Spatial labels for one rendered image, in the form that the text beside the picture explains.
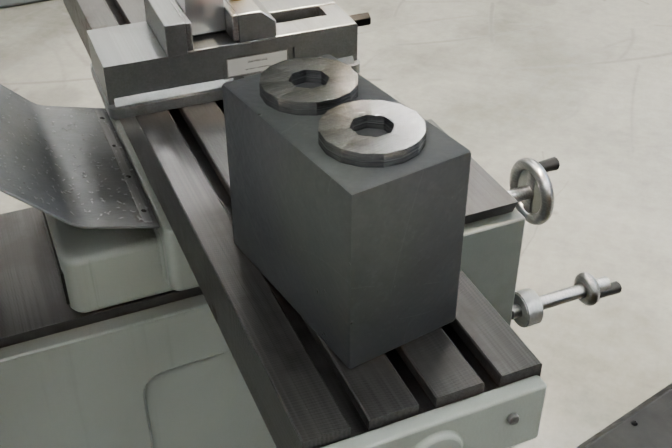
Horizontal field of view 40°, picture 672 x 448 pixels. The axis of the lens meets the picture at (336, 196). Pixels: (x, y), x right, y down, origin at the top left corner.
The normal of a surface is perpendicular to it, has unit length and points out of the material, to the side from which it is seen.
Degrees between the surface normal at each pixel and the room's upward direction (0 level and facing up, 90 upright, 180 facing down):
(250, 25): 90
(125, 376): 90
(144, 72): 90
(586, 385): 0
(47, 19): 0
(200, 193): 0
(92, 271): 90
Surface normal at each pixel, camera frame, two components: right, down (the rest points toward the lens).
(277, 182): -0.84, 0.30
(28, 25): 0.00, -0.83
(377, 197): 0.54, 0.48
